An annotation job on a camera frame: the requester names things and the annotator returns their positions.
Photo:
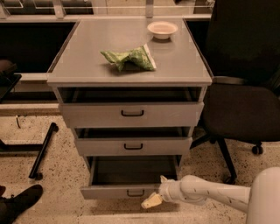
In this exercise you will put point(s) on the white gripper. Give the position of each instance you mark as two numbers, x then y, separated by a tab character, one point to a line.
168	191

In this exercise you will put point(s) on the grey bottom drawer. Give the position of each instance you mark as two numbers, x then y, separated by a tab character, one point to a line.
128	177

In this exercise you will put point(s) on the grey drawer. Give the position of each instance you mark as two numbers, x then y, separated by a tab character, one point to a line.
100	107
132	141
128	177

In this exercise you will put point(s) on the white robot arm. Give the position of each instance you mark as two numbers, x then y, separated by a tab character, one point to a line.
260	202

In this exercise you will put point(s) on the grey middle drawer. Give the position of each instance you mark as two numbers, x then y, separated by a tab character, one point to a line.
132	141

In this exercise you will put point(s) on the grey drawer cabinet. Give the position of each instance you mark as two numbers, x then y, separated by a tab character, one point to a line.
82	65

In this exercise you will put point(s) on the grey top drawer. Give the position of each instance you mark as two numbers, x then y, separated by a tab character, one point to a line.
100	107

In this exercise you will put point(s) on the black office chair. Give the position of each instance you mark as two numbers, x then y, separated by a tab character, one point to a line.
241	46

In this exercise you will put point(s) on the black table leg base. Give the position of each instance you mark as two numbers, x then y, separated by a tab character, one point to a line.
38	148

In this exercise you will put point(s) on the green chip bag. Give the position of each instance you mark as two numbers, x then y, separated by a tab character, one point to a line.
140	56

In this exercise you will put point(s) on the black shoe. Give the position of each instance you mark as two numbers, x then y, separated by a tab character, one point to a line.
11	208

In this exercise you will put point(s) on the white bowl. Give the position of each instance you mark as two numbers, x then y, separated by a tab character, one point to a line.
162	29

